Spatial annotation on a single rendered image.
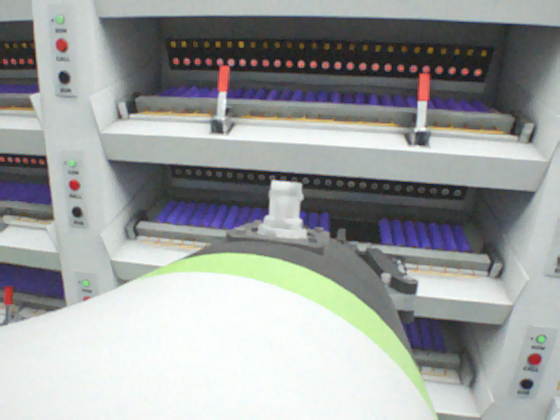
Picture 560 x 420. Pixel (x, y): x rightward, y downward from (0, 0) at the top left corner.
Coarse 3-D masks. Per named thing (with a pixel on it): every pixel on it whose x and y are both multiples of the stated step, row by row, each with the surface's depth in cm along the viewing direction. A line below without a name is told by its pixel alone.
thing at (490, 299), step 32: (256, 192) 65; (320, 192) 63; (352, 192) 62; (128, 224) 57; (480, 224) 59; (128, 256) 55; (160, 256) 55; (512, 256) 47; (448, 288) 49; (480, 288) 49; (512, 288) 47; (480, 320) 49
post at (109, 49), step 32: (32, 0) 46; (64, 0) 45; (96, 32) 46; (128, 32) 54; (160, 32) 63; (96, 64) 47; (128, 64) 55; (160, 64) 65; (64, 96) 48; (64, 128) 50; (96, 128) 49; (96, 160) 50; (64, 192) 53; (96, 192) 52; (128, 192) 58; (160, 192) 70; (64, 224) 54; (96, 224) 53; (64, 256) 56; (96, 256) 55
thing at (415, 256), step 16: (144, 224) 58; (160, 224) 58; (176, 224) 58; (192, 240) 57; (208, 240) 56; (400, 256) 52; (416, 256) 51; (432, 256) 51; (448, 256) 51; (464, 256) 51; (480, 256) 51; (432, 272) 50
